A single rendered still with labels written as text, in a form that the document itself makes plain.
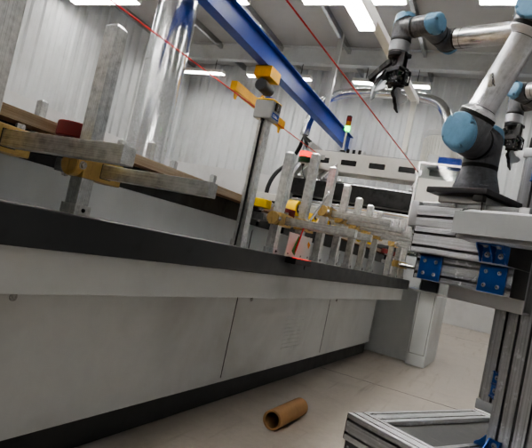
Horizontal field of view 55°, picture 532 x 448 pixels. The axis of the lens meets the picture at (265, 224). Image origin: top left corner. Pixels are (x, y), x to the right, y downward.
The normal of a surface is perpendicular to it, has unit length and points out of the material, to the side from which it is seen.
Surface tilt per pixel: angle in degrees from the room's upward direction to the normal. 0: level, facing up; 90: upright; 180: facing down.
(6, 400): 90
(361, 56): 90
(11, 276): 90
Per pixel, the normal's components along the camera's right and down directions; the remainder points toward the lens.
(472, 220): -0.79, -0.20
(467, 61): -0.39, -0.13
